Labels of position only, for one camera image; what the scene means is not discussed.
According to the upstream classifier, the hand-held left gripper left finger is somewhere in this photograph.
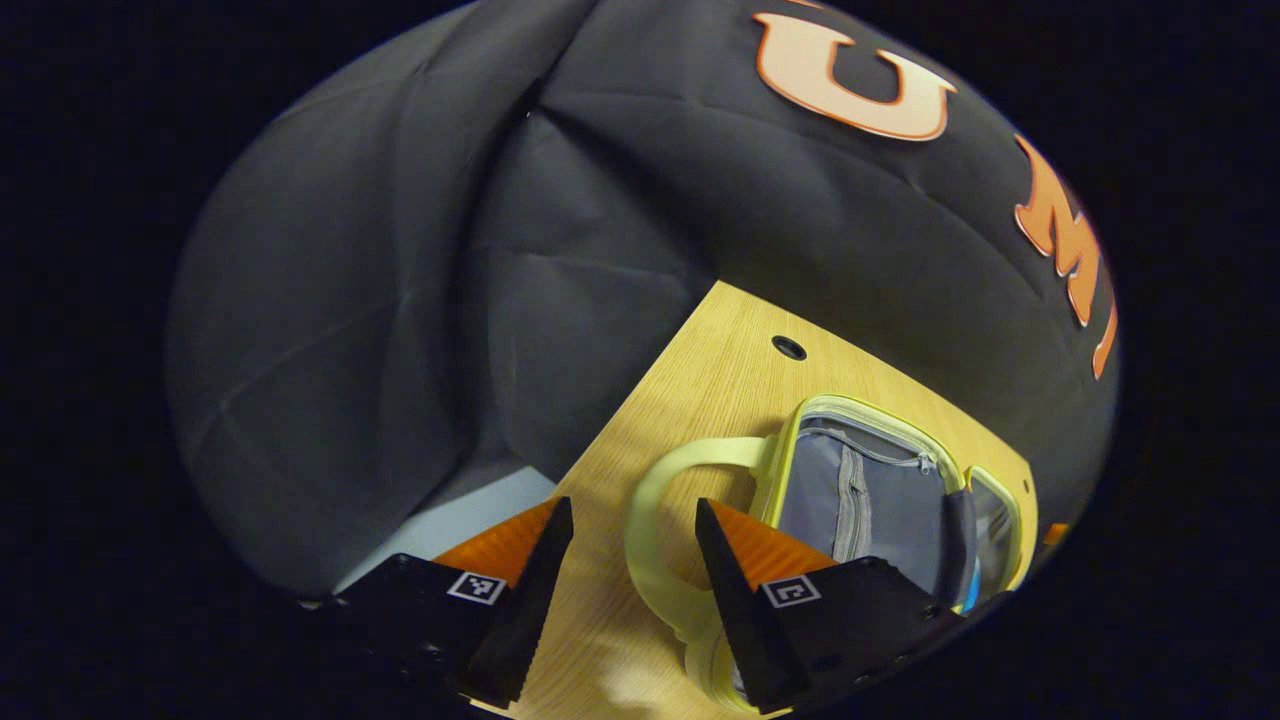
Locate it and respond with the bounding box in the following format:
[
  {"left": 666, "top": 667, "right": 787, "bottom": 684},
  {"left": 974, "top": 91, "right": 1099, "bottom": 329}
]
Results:
[{"left": 310, "top": 497, "right": 576, "bottom": 709}]

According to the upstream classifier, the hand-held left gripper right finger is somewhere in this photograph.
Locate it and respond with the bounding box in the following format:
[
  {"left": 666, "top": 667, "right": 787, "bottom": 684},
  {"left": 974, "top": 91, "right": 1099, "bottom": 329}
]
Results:
[{"left": 695, "top": 497, "right": 966, "bottom": 716}]

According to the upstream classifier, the pale yellow suitcase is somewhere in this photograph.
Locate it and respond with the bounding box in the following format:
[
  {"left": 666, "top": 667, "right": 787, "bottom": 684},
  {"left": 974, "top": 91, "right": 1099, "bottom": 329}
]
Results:
[{"left": 625, "top": 393, "right": 1041, "bottom": 713}]

